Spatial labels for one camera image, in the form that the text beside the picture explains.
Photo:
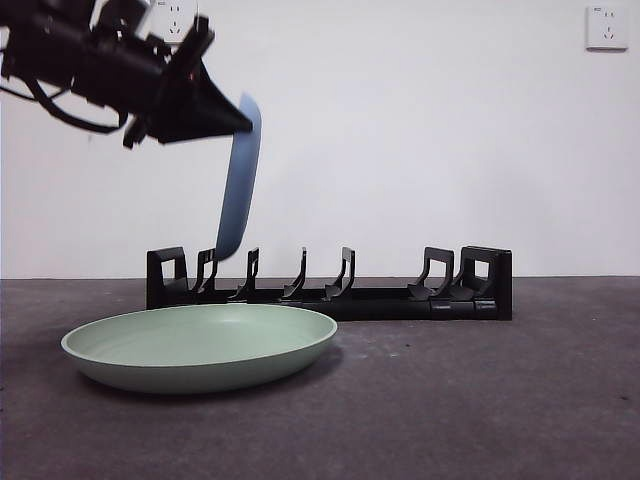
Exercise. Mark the black plate rack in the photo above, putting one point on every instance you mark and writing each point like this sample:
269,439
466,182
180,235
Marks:
380,305

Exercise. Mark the white wall socket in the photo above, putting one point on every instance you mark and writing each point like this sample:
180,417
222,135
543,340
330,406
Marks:
167,15
607,42

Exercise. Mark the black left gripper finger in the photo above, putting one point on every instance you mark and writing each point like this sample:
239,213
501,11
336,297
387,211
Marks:
200,112

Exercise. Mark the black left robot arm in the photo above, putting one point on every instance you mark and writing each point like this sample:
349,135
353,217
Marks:
110,70

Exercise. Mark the blue round plate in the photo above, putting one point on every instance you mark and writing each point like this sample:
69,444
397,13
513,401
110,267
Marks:
240,190

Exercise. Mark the green round plate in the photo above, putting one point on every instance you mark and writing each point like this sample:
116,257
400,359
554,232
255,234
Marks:
200,340

